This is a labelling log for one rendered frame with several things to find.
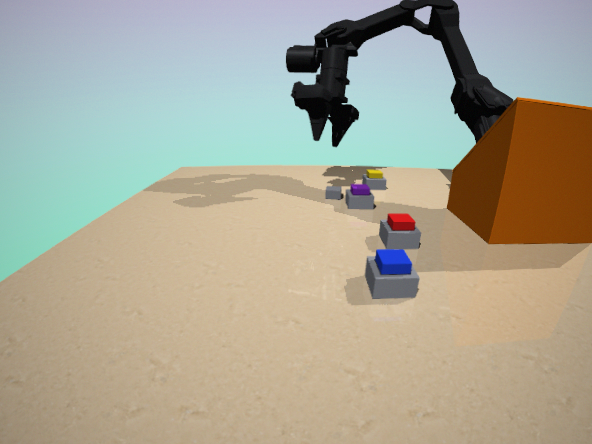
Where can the dark red button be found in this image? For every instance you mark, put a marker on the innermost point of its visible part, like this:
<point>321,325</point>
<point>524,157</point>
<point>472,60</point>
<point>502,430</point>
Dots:
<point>399,232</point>

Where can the blue button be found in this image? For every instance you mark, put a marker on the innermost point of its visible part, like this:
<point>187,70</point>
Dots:
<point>390,274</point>

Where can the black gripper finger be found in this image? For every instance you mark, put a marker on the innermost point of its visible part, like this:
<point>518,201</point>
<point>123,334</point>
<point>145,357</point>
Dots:
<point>318,114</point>
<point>339,127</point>

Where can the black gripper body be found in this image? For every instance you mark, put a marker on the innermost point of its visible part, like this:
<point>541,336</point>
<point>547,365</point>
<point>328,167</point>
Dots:
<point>331,90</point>

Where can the yellow button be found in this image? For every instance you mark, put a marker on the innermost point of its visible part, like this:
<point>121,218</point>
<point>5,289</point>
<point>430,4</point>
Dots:
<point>374,179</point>

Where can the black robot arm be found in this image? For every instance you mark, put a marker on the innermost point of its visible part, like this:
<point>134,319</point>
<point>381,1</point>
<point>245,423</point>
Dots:
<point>474,98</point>

